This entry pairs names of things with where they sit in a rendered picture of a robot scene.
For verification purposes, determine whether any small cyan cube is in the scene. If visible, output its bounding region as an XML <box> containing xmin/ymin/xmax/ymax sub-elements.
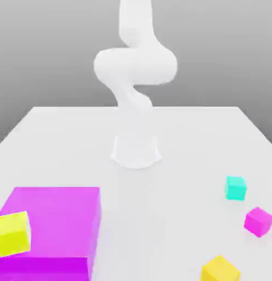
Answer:
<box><xmin>224</xmin><ymin>175</ymin><xmax>247</xmax><ymax>201</ymax></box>

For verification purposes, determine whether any small magenta cube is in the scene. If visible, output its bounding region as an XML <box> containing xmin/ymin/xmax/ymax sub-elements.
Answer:
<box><xmin>243</xmin><ymin>206</ymin><xmax>272</xmax><ymax>238</ymax></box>

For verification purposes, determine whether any small golden yellow cube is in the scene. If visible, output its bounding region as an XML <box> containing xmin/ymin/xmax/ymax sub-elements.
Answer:
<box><xmin>200</xmin><ymin>255</ymin><xmax>242</xmax><ymax>281</ymax></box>

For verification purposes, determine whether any small lime yellow cube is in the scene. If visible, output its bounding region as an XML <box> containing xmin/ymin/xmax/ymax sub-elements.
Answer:
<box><xmin>0</xmin><ymin>210</ymin><xmax>32</xmax><ymax>258</ymax></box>

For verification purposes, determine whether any large magenta box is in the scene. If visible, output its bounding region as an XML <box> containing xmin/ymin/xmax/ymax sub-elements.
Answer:
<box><xmin>0</xmin><ymin>186</ymin><xmax>102</xmax><ymax>281</ymax></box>

